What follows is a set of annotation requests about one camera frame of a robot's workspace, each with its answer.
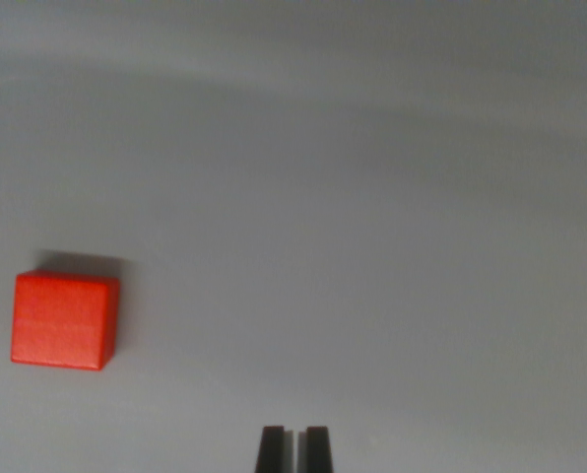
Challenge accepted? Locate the white plastic tray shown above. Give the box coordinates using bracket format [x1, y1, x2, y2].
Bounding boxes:
[0, 0, 587, 473]

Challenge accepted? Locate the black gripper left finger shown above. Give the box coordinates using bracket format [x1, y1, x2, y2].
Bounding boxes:
[255, 426, 294, 473]

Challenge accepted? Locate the red block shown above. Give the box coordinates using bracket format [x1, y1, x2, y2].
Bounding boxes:
[10, 268, 121, 372]

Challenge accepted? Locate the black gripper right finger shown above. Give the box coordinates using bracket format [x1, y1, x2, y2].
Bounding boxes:
[296, 426, 335, 473]

